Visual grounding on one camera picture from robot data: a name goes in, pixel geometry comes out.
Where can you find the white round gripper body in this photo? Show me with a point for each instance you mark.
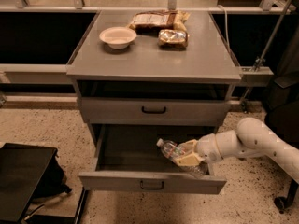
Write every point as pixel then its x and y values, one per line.
pixel 207 147

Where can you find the white paper bowl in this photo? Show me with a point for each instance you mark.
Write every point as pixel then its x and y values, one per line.
pixel 118 37

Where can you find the grey drawer cabinet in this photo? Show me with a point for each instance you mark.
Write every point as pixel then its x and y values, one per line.
pixel 204 71

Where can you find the black office chair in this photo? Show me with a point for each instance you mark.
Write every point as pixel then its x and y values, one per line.
pixel 282 106

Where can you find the clear plastic water bottle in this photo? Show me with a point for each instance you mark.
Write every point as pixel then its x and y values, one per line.
pixel 171 150

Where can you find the brown snack bag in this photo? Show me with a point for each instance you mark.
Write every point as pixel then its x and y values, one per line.
pixel 159 20

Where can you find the shiny foil chip bag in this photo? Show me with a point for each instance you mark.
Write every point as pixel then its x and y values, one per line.
pixel 173 38

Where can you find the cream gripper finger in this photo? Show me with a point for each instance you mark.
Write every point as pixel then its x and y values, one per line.
pixel 189 146
pixel 186 160

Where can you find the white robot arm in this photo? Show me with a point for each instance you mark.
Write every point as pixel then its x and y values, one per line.
pixel 251 138

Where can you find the open grey lower drawer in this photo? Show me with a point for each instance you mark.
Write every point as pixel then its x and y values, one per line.
pixel 127 159

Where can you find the closed grey upper drawer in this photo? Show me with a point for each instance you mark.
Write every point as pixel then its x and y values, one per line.
pixel 153 111

